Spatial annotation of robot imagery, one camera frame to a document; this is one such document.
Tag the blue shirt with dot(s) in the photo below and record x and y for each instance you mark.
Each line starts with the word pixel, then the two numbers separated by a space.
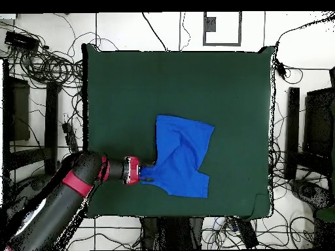
pixel 183 157

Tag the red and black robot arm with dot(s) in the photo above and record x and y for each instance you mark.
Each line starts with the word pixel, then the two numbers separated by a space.
pixel 60 209

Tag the dark flat panel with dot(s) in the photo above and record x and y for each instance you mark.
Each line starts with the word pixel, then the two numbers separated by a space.
pixel 318 120
pixel 18 109

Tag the black power strip with sockets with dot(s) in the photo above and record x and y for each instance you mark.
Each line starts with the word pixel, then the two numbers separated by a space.
pixel 69 133

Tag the dark green table cloth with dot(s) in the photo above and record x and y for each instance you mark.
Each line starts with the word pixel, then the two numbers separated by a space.
pixel 157 83

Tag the black upright stand bar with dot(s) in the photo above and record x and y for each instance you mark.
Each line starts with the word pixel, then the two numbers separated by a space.
pixel 292 125
pixel 51 125

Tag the grey stand foot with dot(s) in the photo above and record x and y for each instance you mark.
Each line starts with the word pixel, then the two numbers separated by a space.
pixel 306 190
pixel 36 183

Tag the long black power strip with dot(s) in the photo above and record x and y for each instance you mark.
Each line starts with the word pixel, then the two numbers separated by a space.
pixel 247 234

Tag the black power adapter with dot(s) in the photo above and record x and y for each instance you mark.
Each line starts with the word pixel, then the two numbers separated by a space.
pixel 281 69

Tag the black rectangular device box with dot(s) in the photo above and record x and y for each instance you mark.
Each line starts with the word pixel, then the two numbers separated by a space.
pixel 21 40

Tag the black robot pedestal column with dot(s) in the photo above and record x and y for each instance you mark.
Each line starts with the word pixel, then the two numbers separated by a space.
pixel 172 232

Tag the grey square floor frame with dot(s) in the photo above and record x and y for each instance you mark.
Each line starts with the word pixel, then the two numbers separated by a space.
pixel 222 44

